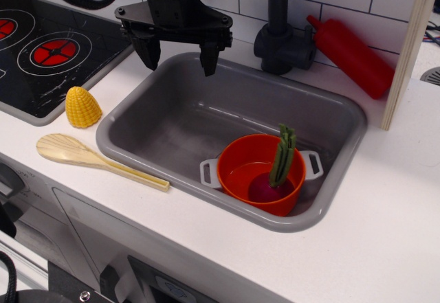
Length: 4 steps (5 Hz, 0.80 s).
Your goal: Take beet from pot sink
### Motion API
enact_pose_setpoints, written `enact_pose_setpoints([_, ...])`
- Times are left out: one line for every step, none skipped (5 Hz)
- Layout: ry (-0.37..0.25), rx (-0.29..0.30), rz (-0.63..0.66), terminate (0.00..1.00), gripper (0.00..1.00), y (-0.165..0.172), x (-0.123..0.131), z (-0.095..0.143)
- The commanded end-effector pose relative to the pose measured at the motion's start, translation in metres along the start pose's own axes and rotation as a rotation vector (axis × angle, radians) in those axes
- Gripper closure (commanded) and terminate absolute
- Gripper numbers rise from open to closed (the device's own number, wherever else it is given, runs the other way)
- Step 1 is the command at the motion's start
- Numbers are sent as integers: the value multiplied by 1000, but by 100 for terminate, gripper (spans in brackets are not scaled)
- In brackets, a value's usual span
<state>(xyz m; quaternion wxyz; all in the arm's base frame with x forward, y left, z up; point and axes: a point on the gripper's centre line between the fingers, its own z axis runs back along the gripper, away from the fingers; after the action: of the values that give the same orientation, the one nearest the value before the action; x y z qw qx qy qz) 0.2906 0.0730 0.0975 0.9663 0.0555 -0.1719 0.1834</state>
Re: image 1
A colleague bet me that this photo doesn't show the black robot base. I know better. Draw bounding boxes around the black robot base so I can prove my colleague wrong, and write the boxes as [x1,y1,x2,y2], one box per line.
[1,251,112,303]

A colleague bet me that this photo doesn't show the yellow toy corn piece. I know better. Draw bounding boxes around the yellow toy corn piece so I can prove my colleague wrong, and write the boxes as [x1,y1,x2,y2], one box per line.
[65,87,102,128]

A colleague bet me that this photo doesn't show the black toy stove top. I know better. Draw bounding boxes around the black toy stove top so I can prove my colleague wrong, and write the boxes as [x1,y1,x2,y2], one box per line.
[1,0,133,126]

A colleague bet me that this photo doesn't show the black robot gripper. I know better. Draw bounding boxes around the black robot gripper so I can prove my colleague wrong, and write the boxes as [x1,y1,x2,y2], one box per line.
[115,0,232,76]

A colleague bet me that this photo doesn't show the dark grey toy faucet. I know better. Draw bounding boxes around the dark grey toy faucet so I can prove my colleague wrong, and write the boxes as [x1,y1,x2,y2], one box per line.
[254,0,316,75]

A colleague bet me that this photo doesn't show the white toy oven front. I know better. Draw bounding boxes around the white toy oven front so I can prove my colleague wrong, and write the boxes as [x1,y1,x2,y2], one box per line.
[1,157,212,302]

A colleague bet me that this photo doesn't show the orange toy pot grey handles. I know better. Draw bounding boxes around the orange toy pot grey handles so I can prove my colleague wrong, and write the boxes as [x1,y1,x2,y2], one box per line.
[199,134,324,216]

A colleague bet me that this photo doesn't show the grey plastic sink basin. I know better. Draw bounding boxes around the grey plastic sink basin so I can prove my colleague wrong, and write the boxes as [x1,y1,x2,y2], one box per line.
[96,53,367,232]

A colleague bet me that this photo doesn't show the light wooden side panel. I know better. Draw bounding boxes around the light wooden side panel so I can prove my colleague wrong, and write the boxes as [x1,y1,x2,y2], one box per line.
[380,0,435,131]

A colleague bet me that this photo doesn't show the purple toy beet green stem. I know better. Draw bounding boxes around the purple toy beet green stem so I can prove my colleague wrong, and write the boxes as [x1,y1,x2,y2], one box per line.
[248,124,296,203]

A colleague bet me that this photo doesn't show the red ketchup squeeze bottle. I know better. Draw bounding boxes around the red ketchup squeeze bottle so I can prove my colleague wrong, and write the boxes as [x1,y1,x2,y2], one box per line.
[307,15,395,100]

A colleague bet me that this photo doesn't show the wooden toy spoon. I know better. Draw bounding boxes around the wooden toy spoon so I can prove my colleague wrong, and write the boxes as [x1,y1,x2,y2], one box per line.
[36,133,171,192]

